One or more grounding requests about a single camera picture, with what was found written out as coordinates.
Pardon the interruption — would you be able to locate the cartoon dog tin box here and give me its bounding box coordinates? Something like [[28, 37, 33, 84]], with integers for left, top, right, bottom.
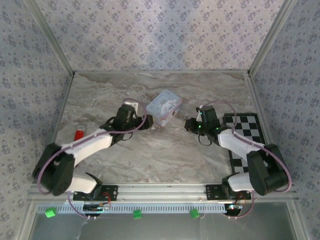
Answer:
[[145, 89, 183, 127]]

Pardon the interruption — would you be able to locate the black white checkerboard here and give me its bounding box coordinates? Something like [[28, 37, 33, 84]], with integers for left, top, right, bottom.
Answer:
[[222, 112, 267, 176]]

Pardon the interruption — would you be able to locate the red cylinder with clear cap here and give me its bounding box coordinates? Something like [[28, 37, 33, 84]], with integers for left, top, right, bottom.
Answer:
[[73, 124, 87, 141]]

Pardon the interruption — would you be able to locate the aluminium table edge bar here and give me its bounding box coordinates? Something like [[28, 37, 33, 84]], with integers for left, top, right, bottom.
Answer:
[[73, 69, 250, 75]]

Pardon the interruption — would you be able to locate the grey metal shelf panel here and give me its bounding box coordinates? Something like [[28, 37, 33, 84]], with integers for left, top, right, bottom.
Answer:
[[29, 212, 298, 240]]

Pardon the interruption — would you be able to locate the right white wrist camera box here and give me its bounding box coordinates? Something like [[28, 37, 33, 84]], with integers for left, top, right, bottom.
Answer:
[[195, 104, 205, 120]]

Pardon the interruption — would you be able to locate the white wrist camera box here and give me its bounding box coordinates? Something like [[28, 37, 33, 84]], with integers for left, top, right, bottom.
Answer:
[[195, 104, 205, 120], [123, 99, 140, 113]]

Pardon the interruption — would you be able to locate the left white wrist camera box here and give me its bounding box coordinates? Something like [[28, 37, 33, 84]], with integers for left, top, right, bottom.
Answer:
[[123, 99, 140, 113]]

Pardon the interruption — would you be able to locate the right gripper black cable loop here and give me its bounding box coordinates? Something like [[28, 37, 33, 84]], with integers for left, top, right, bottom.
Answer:
[[196, 133, 214, 147]]

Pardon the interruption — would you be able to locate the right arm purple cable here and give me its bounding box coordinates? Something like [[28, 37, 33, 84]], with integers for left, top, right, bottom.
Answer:
[[196, 99, 293, 221]]

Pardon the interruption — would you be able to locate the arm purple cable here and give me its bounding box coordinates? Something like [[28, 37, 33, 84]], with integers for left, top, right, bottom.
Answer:
[[196, 99, 293, 221], [36, 98, 149, 221]]

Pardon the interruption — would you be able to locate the aluminium table side rail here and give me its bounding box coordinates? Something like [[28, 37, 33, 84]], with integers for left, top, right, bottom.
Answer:
[[31, 72, 76, 185], [245, 71, 287, 182]]

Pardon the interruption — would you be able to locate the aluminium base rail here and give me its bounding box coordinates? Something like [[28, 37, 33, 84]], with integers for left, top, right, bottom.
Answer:
[[26, 182, 300, 203]]

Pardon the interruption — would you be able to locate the grey slotted cable duct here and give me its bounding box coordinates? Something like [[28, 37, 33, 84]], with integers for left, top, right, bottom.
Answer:
[[36, 202, 227, 215]]

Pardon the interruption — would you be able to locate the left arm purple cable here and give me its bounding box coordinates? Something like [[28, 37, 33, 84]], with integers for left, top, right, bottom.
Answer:
[[36, 98, 149, 221]]

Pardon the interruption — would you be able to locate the aluminium corner post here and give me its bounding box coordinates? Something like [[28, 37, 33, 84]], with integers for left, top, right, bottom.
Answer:
[[246, 0, 299, 76], [24, 0, 76, 76]]

